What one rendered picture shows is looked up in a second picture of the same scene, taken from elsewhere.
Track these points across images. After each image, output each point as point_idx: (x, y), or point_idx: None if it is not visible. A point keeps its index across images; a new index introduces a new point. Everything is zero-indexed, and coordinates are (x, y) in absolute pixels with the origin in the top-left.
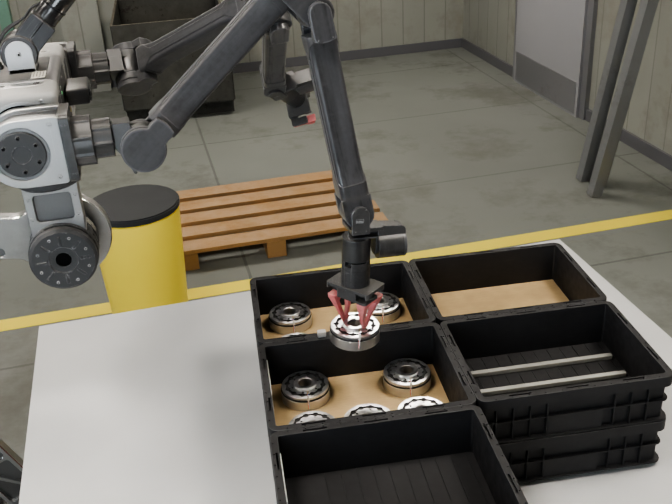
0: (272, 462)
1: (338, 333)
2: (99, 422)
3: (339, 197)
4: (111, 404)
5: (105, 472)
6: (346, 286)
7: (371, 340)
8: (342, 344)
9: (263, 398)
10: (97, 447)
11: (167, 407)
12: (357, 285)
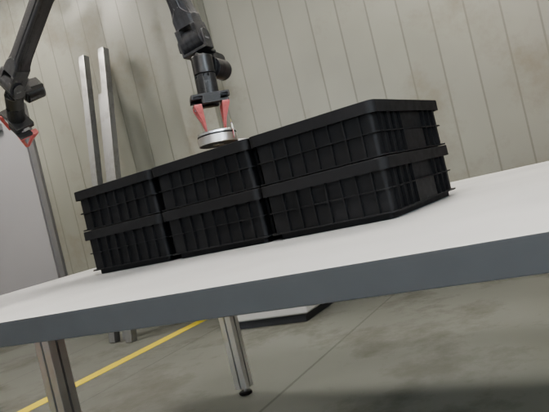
0: (274, 131)
1: (215, 129)
2: (0, 310)
3: (186, 24)
4: None
5: (69, 297)
6: (208, 91)
7: (236, 132)
8: (221, 136)
9: (166, 220)
10: (29, 305)
11: (59, 291)
12: (216, 89)
